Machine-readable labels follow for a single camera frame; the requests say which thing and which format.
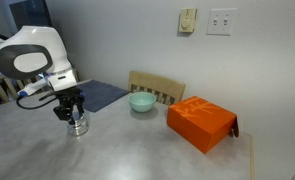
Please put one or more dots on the dark blue cloth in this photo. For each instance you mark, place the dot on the dark blue cloth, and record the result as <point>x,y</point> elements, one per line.
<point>98,94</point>

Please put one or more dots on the white double light switch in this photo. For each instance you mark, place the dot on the white double light switch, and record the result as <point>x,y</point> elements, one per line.
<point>221,21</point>

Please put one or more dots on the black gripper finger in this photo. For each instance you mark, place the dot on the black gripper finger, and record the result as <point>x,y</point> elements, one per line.
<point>63,113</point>
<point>79,106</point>

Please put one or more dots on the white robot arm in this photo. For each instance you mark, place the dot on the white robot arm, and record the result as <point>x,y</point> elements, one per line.
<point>35,50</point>

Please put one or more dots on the wooden chair at left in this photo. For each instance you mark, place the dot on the wooden chair at left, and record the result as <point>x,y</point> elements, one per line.
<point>9,88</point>

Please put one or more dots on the orange cardboard box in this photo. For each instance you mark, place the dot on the orange cardboard box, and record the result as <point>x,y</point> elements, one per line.
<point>201,122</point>

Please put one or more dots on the teal bowl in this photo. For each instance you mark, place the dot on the teal bowl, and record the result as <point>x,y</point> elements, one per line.
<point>142,101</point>

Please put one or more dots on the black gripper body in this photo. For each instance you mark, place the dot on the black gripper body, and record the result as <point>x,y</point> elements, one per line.
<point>70,97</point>

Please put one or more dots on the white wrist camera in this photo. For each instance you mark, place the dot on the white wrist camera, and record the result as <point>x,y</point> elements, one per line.
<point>55,85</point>

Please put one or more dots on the silver bowl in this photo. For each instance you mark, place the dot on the silver bowl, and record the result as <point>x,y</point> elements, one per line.
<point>78,128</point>

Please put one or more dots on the light wooden chair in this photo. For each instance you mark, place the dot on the light wooden chair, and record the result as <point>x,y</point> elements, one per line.
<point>166,90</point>

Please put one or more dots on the beige thermostat dial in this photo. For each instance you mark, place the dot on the beige thermostat dial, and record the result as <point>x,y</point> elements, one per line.
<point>187,20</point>

